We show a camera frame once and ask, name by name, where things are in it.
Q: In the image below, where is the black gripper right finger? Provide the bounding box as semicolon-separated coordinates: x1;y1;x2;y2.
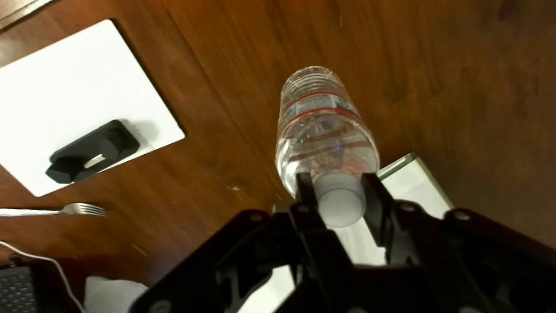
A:
360;171;431;266

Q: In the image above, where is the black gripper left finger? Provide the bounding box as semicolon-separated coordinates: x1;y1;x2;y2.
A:
287;171;358;275

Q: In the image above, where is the clear plastic water bottle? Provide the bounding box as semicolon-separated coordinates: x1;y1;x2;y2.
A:
273;65;383;230

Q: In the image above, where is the large open white book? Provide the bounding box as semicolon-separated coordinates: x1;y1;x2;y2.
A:
84;152;457;313

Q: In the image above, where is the metal spoon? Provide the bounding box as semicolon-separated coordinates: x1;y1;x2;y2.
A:
0;200;110;219

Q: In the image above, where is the black stapler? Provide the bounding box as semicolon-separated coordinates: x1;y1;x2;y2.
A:
44;119;143;186

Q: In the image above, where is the white paper sheet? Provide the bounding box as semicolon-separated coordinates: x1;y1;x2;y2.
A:
0;18;188;199

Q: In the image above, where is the open black laptop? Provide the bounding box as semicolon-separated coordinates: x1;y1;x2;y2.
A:
0;263;72;313

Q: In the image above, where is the thin white cable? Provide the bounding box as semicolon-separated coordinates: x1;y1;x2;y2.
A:
0;240;87;313

